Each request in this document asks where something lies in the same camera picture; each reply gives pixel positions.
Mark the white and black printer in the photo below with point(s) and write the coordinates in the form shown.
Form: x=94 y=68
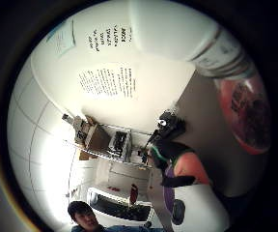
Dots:
x=120 y=143

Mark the white bottle with red label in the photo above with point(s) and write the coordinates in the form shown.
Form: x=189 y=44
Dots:
x=177 y=35

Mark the white box with dark print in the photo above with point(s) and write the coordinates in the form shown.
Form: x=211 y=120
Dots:
x=80 y=130

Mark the red can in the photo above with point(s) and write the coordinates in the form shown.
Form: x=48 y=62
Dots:
x=133 y=194

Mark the brown cardboard box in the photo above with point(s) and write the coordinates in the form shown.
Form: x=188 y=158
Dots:
x=97 y=138

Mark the white paper sheet blue edge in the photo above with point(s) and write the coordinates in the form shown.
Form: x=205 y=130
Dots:
x=61 y=37

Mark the white paper sheet with text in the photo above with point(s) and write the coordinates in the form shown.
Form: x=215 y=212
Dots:
x=108 y=82

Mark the person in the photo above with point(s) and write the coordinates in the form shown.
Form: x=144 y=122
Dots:
x=87 y=219

